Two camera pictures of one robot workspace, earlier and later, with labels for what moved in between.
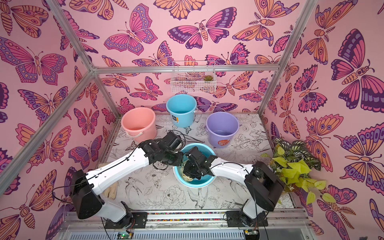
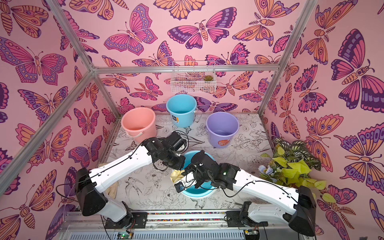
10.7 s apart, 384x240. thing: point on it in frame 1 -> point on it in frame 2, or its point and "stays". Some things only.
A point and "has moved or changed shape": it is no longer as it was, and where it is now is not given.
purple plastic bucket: [222, 127] stays
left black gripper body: [173, 158] stays
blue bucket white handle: [195, 183] has moved or changed shape
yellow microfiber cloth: [184, 176] has moved or changed shape
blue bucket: [182, 108] stays
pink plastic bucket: [140, 123] stays
